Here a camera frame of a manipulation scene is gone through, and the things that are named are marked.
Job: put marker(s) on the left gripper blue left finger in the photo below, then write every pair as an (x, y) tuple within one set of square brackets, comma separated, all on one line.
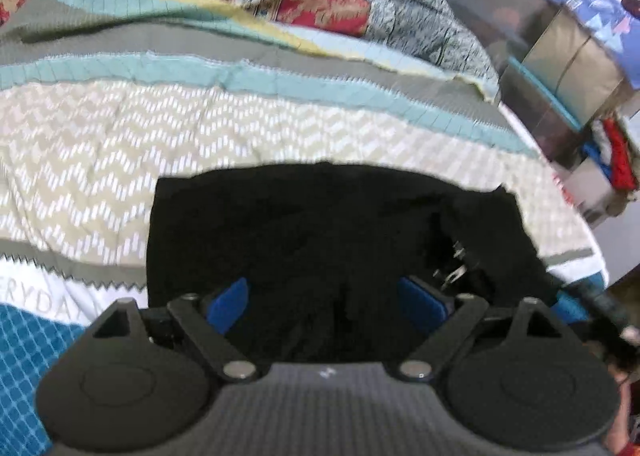
[(224, 308)]

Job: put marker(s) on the black pants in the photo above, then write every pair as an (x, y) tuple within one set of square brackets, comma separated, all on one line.
[(323, 248)]

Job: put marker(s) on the blue cloth on boxes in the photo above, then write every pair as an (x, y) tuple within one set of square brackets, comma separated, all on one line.
[(614, 28)]

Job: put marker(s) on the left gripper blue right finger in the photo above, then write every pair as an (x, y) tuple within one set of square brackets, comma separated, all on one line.
[(425, 306)]

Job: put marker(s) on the striped chevron bed cover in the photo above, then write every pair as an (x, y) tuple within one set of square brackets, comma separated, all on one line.
[(101, 98)]

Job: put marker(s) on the red and white clothes pile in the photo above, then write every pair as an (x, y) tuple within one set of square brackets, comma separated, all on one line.
[(613, 146)]

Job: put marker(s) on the stacked storage boxes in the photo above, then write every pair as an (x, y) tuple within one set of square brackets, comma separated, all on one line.
[(553, 75)]

